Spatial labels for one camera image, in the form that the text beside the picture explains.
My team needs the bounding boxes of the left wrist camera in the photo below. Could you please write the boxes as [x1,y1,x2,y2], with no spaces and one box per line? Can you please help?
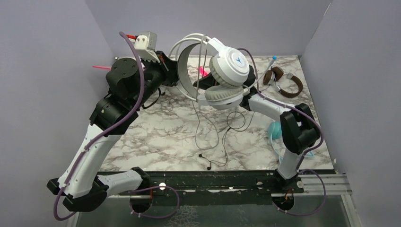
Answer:
[127,31,159,62]

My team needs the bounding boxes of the pink highlighter marker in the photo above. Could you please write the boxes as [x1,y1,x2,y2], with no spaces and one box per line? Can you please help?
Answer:
[198,66,209,77]

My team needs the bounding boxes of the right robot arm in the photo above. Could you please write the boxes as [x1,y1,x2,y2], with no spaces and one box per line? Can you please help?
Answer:
[187,74,324,192]

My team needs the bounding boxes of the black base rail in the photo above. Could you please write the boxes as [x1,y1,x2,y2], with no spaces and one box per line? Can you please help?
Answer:
[147,170,304,206]

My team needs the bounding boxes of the white grey over-ear headphones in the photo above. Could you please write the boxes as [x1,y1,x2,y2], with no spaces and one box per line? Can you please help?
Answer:
[167,33,250,110]

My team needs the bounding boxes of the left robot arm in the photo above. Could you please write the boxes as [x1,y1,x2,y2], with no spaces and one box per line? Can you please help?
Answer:
[47,51,178,212]

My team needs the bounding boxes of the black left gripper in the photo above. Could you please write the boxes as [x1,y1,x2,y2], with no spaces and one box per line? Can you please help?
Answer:
[130,50,187,109]

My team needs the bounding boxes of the black wired earbuds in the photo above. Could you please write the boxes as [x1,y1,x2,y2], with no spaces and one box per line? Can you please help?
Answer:
[198,103,256,171]

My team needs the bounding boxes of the brown over-ear headphones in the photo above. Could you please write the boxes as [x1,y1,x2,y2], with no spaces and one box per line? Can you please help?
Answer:
[262,66,304,98]

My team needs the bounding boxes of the teal cat-ear headphones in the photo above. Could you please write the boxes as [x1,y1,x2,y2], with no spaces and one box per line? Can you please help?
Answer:
[267,121,315,164]

